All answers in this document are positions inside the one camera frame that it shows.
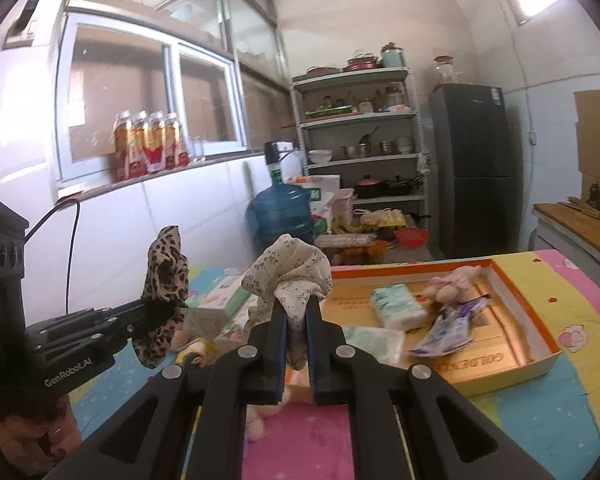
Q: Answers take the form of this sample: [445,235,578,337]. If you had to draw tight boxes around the white metal shelf rack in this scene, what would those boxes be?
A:
[289,66,433,261]

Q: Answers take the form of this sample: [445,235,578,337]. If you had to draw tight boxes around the dark grey refrigerator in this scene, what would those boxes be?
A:
[428,83,513,261]

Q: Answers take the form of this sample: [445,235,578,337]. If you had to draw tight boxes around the egg tray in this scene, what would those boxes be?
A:
[360,209,407,231]

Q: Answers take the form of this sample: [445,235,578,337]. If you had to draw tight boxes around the wooden cutting board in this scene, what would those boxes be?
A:
[534,201,600,261]

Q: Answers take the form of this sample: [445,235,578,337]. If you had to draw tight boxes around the black water pump dispenser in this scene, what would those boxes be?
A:
[263,141,296,183]

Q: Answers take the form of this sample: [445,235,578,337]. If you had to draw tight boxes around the grey kitchen counter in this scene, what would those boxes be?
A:
[530,201,600,281]

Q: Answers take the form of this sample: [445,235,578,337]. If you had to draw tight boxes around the black pot red lid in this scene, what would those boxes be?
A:
[354,176,385,200]

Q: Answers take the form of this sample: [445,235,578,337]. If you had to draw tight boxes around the cream floral scrunchie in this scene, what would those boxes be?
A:
[241,234,333,368]

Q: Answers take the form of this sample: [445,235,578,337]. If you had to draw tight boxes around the large glass jar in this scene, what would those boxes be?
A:
[433,55,463,84]

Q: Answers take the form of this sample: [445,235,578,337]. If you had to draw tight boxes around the red cooking pot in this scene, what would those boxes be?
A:
[344,54,381,72]

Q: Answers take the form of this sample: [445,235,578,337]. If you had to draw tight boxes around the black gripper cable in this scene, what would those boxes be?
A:
[24,199,81,316]

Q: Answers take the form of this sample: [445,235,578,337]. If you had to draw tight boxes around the green tray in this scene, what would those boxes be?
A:
[305,105,356,117]

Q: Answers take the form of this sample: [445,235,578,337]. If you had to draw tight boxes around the steel pot with ladle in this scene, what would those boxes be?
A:
[342,127,380,160]

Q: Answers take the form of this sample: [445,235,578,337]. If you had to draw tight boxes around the person's left hand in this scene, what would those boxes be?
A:
[0,400,83,476]

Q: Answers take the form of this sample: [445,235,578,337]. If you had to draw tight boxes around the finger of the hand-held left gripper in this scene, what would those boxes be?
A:
[25,300,153,343]
[35,305,188,361]

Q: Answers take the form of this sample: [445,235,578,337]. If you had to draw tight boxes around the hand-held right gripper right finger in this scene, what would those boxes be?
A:
[305,297,556,480]

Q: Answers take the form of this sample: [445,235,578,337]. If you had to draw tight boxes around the black wok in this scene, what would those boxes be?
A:
[384,175,426,197]

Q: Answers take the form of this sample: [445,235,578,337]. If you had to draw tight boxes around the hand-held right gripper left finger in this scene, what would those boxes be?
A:
[45,302,288,480]

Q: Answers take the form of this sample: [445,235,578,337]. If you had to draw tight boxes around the teal storage jar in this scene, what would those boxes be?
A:
[380,42,406,70]

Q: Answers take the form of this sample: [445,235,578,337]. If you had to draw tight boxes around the leopard print scrunchie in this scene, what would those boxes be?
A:
[132,225,191,370]

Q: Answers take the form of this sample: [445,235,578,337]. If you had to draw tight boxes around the floral tissue box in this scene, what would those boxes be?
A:
[215,305,261,356]

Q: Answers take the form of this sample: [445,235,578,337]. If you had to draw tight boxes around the purple white wipes packet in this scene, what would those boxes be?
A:
[409,295,492,358]

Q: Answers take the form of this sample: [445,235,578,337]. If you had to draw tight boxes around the dried noodle packet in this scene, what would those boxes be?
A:
[314,233,376,248]

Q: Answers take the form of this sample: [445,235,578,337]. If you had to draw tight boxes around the pale pink soft toy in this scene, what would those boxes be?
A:
[172,325,196,351]

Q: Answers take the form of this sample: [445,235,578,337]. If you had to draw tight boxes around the red colander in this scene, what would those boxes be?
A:
[396,226,431,248]

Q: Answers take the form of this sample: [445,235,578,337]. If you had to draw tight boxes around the green white tissue pack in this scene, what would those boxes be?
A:
[370,284,428,331]
[340,325,406,366]

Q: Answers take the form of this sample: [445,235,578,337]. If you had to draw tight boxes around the cream plush toy pink bow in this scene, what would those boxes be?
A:
[424,266,483,306]

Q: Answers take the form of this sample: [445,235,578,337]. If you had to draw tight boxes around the orange gold cardboard box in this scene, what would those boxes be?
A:
[325,257,563,396]

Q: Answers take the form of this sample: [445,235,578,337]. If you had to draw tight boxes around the red-lidded clear jar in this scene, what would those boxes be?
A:
[382,85,406,111]

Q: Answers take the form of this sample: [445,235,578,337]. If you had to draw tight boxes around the pale pink plastic container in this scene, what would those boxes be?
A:
[330,188,356,228]

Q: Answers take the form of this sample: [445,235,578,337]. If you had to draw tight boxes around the white sliding window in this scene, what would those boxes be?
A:
[50,10,253,196]

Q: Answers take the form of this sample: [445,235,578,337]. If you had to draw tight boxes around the colourful printed blanket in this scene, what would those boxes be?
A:
[67,249,600,480]

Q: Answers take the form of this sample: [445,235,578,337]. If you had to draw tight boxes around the white flour bag green label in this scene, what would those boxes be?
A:
[287,175,341,221]

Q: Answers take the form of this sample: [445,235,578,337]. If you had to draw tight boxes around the green white mask box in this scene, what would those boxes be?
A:
[185,272,253,333]

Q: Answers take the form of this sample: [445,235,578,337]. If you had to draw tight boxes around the blue water jug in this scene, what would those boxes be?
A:
[247,182,316,253]

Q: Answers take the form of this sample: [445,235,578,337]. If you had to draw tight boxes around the cardboard sheet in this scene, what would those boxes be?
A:
[574,89,600,196]

